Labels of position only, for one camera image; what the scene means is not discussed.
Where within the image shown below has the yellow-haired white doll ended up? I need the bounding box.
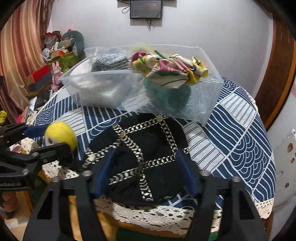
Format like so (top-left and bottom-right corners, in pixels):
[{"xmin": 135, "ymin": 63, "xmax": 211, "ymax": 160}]
[{"xmin": 44, "ymin": 121, "xmax": 77, "ymax": 153}]

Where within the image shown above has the black chain-pattern hat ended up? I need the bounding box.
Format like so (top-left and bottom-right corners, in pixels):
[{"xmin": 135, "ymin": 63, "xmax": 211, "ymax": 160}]
[{"xmin": 82, "ymin": 113, "xmax": 202, "ymax": 206}]

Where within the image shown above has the green knitted cloth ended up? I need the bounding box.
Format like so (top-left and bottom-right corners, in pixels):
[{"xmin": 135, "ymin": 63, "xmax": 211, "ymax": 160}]
[{"xmin": 144, "ymin": 79, "xmax": 191, "ymax": 113}]

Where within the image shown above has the floral colourful cloth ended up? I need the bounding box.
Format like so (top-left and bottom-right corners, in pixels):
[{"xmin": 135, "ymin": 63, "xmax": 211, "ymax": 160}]
[{"xmin": 130, "ymin": 51, "xmax": 209, "ymax": 89}]

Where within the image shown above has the left hand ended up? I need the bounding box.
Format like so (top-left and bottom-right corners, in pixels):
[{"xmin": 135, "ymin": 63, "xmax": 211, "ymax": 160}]
[{"xmin": 2, "ymin": 191, "xmax": 18, "ymax": 212}]

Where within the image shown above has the white wardrobe with hearts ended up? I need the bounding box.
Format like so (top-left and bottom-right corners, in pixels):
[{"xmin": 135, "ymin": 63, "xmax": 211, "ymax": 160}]
[{"xmin": 265, "ymin": 81, "xmax": 296, "ymax": 241}]

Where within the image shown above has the red box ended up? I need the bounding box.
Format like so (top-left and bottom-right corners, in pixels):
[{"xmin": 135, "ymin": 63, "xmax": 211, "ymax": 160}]
[{"xmin": 26, "ymin": 65, "xmax": 51, "ymax": 85}]

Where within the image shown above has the pink rabbit plush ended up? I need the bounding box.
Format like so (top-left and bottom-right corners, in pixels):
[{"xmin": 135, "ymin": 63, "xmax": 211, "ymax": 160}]
[{"xmin": 51, "ymin": 61, "xmax": 64, "ymax": 92}]

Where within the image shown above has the striped brown curtain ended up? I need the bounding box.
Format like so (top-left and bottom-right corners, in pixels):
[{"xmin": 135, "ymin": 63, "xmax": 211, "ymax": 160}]
[{"xmin": 1, "ymin": 1, "xmax": 54, "ymax": 123}]

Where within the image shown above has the green cardboard box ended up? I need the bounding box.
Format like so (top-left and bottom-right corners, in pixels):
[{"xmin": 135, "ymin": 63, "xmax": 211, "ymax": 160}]
[{"xmin": 47, "ymin": 52, "xmax": 84, "ymax": 72}]

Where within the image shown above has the grey knitted cloth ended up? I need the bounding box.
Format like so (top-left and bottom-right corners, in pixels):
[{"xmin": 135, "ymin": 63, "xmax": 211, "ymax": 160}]
[{"xmin": 91, "ymin": 53, "xmax": 130, "ymax": 72}]

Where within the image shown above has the grey green plush cushion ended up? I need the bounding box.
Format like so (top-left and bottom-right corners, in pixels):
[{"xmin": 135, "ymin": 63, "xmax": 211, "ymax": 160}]
[{"xmin": 61, "ymin": 30, "xmax": 85, "ymax": 57}]

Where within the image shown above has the brown wooden door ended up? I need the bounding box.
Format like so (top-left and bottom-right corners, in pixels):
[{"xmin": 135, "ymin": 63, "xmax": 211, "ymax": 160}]
[{"xmin": 255, "ymin": 1, "xmax": 295, "ymax": 130}]

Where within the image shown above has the clear plastic storage box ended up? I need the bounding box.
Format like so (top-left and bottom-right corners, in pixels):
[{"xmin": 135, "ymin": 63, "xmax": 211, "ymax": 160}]
[{"xmin": 61, "ymin": 44, "xmax": 223, "ymax": 125}]

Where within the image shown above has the small wall monitor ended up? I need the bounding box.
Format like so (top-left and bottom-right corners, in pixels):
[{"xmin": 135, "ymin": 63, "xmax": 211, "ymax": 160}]
[{"xmin": 130, "ymin": 0, "xmax": 163, "ymax": 19}]

